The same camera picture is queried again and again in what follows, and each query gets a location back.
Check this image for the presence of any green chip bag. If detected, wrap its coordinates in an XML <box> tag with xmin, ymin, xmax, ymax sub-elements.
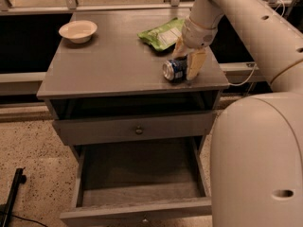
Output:
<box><xmin>137</xmin><ymin>18</ymin><xmax>184</xmax><ymax>52</ymax></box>

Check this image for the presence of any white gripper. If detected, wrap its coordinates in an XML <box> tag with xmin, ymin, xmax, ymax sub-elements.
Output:
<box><xmin>172</xmin><ymin>17</ymin><xmax>218</xmax><ymax>80</ymax></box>

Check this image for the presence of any round top drawer knob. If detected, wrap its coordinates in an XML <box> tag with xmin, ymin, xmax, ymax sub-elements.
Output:
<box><xmin>135</xmin><ymin>126</ymin><xmax>143</xmax><ymax>135</ymax></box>

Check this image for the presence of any blue pepsi can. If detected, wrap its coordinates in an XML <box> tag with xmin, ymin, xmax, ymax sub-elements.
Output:
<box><xmin>162</xmin><ymin>59</ymin><xmax>187</xmax><ymax>81</ymax></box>

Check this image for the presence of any white ceramic bowl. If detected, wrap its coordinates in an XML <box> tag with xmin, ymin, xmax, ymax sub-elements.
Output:
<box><xmin>59</xmin><ymin>20</ymin><xmax>98</xmax><ymax>44</ymax></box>

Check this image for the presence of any white hanging cable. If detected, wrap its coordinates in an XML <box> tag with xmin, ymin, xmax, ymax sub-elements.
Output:
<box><xmin>228</xmin><ymin>61</ymin><xmax>258</xmax><ymax>88</ymax></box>

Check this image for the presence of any black stand on floor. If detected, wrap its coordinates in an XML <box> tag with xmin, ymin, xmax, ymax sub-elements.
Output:
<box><xmin>0</xmin><ymin>168</ymin><xmax>27</xmax><ymax>227</ymax></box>

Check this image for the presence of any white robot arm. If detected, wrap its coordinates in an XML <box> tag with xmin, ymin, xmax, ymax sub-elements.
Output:
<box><xmin>174</xmin><ymin>0</ymin><xmax>303</xmax><ymax>227</ymax></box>

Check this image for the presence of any grey wooden drawer cabinet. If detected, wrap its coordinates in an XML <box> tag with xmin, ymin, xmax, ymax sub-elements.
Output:
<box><xmin>36</xmin><ymin>9</ymin><xmax>230</xmax><ymax>227</ymax></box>

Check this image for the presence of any metal railing frame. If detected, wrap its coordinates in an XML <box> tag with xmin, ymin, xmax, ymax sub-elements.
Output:
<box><xmin>0</xmin><ymin>0</ymin><xmax>303</xmax><ymax>17</ymax></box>

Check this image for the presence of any open grey middle drawer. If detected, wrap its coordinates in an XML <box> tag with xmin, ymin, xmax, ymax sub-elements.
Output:
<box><xmin>61</xmin><ymin>137</ymin><xmax>211</xmax><ymax>227</ymax></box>

